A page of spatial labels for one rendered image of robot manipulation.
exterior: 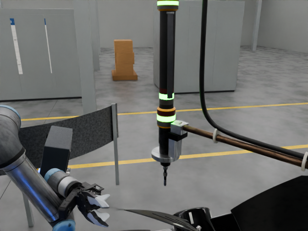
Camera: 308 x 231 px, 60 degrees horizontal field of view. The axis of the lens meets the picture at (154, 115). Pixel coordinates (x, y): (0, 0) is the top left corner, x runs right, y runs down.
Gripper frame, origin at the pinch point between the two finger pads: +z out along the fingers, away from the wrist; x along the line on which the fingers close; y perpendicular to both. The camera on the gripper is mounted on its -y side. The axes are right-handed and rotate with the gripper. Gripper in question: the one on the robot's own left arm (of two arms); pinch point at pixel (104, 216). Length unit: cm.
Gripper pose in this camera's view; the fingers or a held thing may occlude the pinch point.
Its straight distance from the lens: 92.9
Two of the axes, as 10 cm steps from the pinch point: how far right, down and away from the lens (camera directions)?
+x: -0.7, 9.7, 2.5
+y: 6.4, -1.5, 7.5
